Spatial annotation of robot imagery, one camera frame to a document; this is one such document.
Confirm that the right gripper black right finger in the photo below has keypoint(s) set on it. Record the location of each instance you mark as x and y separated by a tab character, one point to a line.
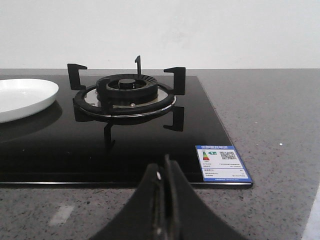
187	216

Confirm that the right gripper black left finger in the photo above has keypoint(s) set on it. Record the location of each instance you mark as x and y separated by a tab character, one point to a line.
136	219

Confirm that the white round plate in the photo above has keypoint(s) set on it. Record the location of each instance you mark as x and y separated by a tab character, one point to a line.
23	97

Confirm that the blue energy label sticker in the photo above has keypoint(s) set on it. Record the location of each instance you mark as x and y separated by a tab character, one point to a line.
222	164

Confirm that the black glass gas cooktop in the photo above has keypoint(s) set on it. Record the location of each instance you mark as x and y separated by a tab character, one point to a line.
61	145

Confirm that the black right burner pan support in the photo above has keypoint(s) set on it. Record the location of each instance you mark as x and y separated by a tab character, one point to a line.
126	95

